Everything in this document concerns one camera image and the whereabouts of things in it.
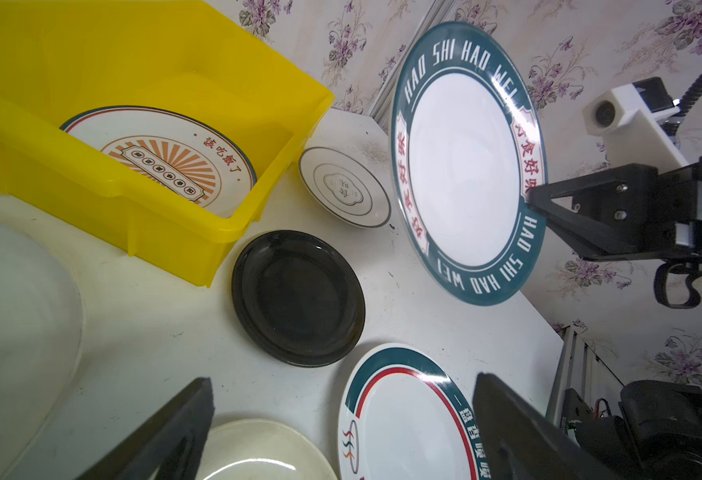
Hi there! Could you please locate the cream plate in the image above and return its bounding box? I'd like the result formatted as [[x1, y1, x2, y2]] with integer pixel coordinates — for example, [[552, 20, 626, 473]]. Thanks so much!
[[196, 419, 337, 479]]

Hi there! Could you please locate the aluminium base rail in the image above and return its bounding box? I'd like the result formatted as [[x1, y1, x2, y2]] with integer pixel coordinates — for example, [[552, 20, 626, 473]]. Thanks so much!
[[545, 326, 624, 433]]

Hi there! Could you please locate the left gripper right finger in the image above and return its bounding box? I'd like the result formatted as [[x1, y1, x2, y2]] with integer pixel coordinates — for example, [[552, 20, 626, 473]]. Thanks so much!
[[472, 373, 619, 480]]

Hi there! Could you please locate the translucent white plate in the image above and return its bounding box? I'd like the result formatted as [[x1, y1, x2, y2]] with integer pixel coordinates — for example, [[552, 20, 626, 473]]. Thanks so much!
[[0, 224, 84, 479]]

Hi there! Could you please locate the white plate green quatrefoil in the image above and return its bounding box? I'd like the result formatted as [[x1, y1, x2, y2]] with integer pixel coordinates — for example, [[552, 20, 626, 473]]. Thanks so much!
[[298, 146, 392, 229]]

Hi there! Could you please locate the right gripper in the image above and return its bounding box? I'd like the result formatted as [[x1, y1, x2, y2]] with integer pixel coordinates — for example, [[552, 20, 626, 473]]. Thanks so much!
[[529, 157, 702, 263]]

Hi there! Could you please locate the white plate green red rim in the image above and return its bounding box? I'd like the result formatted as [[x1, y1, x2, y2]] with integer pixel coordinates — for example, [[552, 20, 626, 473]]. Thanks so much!
[[337, 343, 491, 479]]

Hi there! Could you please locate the black plate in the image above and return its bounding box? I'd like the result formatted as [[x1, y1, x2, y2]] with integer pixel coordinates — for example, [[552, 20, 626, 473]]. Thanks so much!
[[231, 230, 366, 368]]

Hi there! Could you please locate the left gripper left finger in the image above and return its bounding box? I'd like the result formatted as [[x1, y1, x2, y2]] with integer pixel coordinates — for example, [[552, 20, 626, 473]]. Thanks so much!
[[79, 377, 214, 479]]

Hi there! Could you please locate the green rim HAO SHI plate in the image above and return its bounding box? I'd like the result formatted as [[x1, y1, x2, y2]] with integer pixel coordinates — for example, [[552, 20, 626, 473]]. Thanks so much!
[[389, 22, 547, 306]]

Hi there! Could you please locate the yellow plastic bin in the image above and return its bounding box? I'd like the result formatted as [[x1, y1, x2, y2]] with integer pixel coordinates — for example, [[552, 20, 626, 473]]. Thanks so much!
[[0, 1, 334, 286]]

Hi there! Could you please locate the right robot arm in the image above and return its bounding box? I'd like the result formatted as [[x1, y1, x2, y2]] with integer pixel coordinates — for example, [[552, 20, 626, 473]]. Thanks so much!
[[529, 158, 702, 479]]

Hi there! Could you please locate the orange sunburst pattern plate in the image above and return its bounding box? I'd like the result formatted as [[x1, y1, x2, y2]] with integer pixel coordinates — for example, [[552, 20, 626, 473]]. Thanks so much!
[[61, 106, 257, 218]]

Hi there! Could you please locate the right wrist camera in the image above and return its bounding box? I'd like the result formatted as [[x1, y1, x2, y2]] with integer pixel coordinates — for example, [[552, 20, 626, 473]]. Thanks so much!
[[582, 77, 690, 173]]

